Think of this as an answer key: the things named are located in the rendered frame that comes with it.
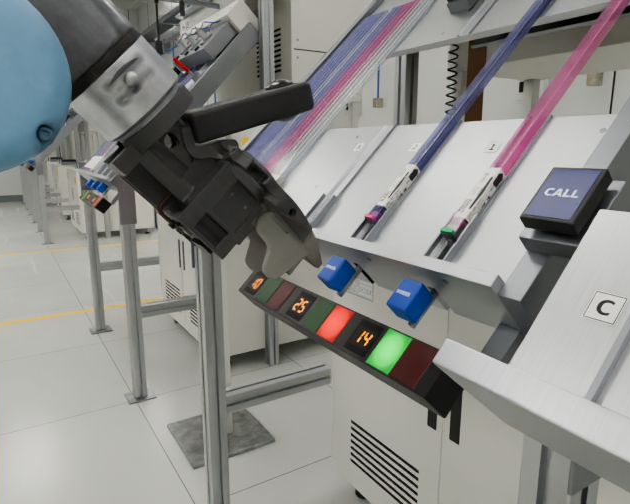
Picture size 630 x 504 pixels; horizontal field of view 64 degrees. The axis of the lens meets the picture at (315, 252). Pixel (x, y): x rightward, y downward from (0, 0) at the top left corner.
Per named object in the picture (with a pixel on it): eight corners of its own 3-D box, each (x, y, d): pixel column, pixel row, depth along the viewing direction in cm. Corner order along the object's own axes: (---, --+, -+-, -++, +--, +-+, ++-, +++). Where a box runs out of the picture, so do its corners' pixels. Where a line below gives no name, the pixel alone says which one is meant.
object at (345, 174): (523, 309, 39) (506, 285, 37) (211, 214, 93) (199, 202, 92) (636, 134, 43) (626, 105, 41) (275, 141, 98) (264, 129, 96)
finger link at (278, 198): (284, 238, 48) (222, 175, 44) (295, 224, 49) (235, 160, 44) (309, 246, 44) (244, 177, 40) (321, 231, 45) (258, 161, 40)
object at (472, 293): (527, 341, 40) (490, 287, 36) (216, 228, 94) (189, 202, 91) (535, 328, 40) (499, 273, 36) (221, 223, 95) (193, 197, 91)
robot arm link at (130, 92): (128, 44, 41) (155, 24, 35) (169, 88, 44) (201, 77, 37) (62, 107, 40) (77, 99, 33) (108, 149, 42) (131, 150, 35)
